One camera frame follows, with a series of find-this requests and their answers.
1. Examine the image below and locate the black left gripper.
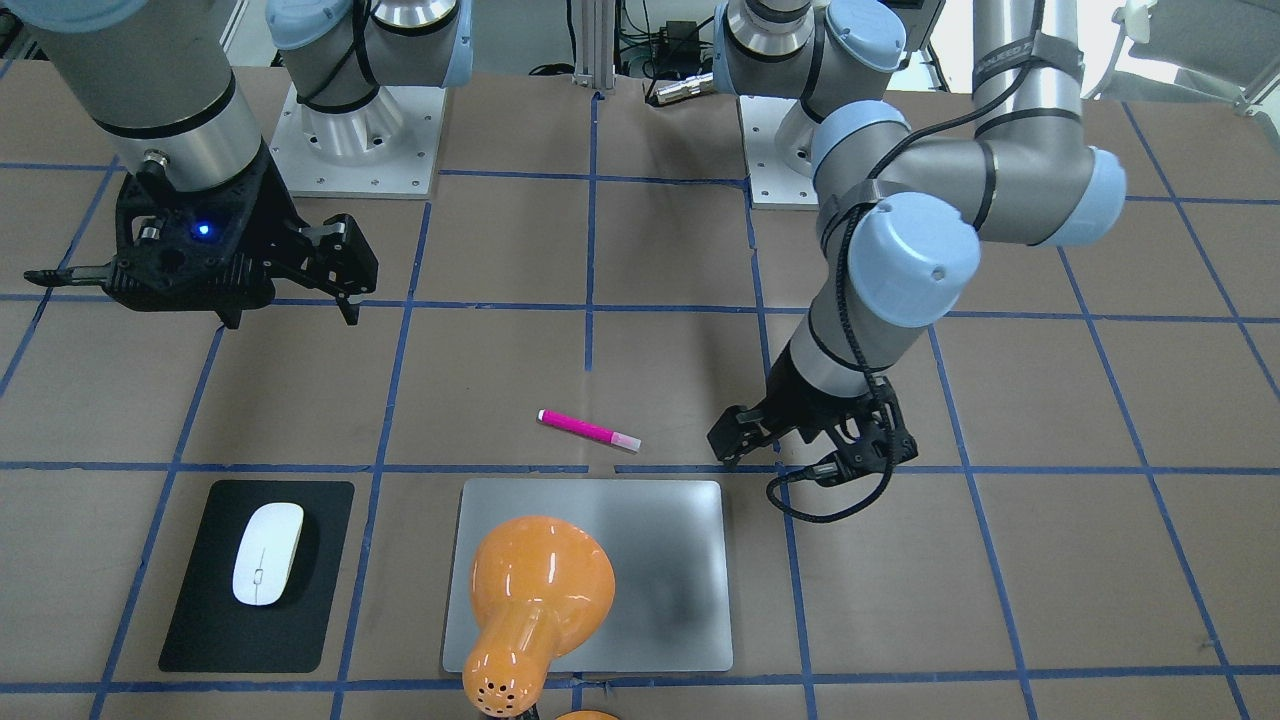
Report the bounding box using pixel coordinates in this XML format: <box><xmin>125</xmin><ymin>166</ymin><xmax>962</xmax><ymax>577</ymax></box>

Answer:
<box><xmin>707</xmin><ymin>350</ymin><xmax>881</xmax><ymax>468</ymax></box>

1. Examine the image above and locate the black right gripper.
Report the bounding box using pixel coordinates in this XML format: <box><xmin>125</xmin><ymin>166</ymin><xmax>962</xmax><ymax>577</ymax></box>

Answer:
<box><xmin>100</xmin><ymin>145</ymin><xmax>379</xmax><ymax>329</ymax></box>

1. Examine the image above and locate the pink marker pen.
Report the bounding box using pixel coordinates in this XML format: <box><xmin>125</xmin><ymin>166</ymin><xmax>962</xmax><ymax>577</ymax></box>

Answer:
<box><xmin>536</xmin><ymin>409</ymin><xmax>643</xmax><ymax>454</ymax></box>

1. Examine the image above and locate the white computer mouse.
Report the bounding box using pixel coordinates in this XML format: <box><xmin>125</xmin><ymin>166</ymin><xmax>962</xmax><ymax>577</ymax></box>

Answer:
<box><xmin>230</xmin><ymin>502</ymin><xmax>305</xmax><ymax>607</ymax></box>

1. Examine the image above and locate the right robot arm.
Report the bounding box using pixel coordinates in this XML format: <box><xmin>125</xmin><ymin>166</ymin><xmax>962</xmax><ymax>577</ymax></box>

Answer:
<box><xmin>9</xmin><ymin>1</ymin><xmax>474</xmax><ymax>329</ymax></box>

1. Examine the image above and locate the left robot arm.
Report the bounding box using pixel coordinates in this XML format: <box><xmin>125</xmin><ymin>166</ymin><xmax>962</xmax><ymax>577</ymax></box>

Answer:
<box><xmin>708</xmin><ymin>1</ymin><xmax>1126</xmax><ymax>471</ymax></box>

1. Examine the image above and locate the black mousepad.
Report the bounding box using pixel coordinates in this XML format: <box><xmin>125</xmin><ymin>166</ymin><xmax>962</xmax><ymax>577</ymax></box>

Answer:
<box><xmin>157</xmin><ymin>479</ymin><xmax>355</xmax><ymax>673</ymax></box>

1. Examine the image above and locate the silver closed laptop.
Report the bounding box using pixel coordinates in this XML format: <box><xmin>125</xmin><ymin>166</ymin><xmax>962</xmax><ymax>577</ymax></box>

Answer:
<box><xmin>442</xmin><ymin>477</ymin><xmax>733</xmax><ymax>674</ymax></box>

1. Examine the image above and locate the orange desk lamp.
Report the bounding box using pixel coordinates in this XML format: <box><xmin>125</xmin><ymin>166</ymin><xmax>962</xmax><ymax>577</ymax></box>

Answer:
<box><xmin>461</xmin><ymin>515</ymin><xmax>616</xmax><ymax>719</ymax></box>

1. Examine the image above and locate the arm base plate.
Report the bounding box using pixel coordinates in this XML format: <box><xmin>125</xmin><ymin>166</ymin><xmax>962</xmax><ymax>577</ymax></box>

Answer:
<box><xmin>739</xmin><ymin>95</ymin><xmax>818</xmax><ymax>211</ymax></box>
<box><xmin>268</xmin><ymin>86</ymin><xmax>448</xmax><ymax>200</ymax></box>

